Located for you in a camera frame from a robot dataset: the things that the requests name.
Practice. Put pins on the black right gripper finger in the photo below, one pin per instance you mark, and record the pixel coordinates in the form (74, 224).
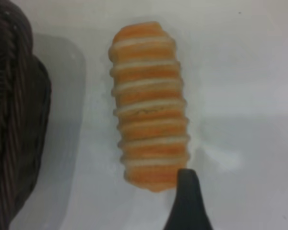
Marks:
(187, 203)

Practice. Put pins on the ridged orange bread roll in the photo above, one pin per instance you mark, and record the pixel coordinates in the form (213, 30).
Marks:
(148, 107)

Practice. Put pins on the black woven basket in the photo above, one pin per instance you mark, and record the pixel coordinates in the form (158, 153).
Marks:
(12, 107)

